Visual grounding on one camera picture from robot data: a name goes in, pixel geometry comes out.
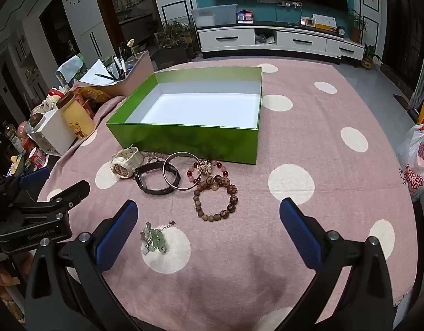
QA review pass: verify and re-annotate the beige pen holder box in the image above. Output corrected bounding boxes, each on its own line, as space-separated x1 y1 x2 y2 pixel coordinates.
74 50 154 98

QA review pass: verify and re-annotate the black smart band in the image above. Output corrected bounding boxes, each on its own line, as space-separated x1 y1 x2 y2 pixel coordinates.
133 160 181 195

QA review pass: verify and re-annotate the white printed plastic bag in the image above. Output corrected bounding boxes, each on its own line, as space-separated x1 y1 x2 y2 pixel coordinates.
395 122 424 202

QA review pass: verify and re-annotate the orange snack packet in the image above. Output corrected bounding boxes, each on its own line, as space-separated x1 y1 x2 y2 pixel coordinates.
77 88 112 103

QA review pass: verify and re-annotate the small potted floor plant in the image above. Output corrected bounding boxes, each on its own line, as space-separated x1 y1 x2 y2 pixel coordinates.
361 44 383 71

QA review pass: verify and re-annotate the clear plastic storage bin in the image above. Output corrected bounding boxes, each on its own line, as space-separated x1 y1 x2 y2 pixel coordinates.
191 4 239 27

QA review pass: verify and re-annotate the green jade bead bracelet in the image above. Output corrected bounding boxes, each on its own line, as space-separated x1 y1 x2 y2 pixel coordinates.
140 221 176 256

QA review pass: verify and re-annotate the white storage box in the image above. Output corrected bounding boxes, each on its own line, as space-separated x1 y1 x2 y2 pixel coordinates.
26 108 76 156

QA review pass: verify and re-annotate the red bead bracelet gold charm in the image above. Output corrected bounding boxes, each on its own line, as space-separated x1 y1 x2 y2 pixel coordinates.
186 159 230 185

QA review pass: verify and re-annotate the white yellow desk calendar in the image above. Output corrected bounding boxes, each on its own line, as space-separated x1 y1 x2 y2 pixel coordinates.
312 14 337 32

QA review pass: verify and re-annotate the yellow bear bottle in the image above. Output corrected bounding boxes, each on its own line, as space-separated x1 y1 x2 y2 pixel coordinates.
48 88 95 141

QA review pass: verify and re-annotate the potted plant brown pot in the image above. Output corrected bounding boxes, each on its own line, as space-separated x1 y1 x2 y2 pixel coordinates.
346 9 369 44

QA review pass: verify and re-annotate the leafy plant on stand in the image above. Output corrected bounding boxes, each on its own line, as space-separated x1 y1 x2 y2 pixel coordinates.
156 21 196 70

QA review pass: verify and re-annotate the white green plastic bag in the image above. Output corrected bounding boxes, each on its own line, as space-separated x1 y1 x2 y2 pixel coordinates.
56 53 87 85

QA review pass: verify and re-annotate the silver bangle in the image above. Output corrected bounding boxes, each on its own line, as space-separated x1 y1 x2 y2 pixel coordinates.
163 152 202 190

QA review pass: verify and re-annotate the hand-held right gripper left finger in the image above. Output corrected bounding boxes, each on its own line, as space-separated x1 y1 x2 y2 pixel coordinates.
24 199 140 331

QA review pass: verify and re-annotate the green cardboard box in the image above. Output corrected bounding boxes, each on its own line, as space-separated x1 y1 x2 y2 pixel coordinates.
106 66 264 166

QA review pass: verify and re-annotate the white tv cabinet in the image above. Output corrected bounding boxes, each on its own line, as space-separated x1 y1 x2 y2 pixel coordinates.
197 21 366 65

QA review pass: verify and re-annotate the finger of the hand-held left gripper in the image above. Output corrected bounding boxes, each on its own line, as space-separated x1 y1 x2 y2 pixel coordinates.
48 180 91 214
0 167 50 200

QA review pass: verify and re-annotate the brown wooden bead bracelet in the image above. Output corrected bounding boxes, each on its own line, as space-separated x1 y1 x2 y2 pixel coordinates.
193 175 238 222

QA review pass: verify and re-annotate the white paper sheet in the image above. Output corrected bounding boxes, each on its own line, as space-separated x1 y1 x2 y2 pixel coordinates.
77 58 119 85

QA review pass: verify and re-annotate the pink bead bracelet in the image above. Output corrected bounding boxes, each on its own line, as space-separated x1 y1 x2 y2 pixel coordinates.
141 150 171 166

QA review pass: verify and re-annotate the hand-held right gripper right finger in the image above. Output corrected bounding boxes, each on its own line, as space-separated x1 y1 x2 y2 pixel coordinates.
279 197 395 331

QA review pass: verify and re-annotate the pink polka dot tablecloth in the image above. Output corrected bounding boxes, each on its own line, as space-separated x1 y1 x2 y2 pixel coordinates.
36 58 417 331

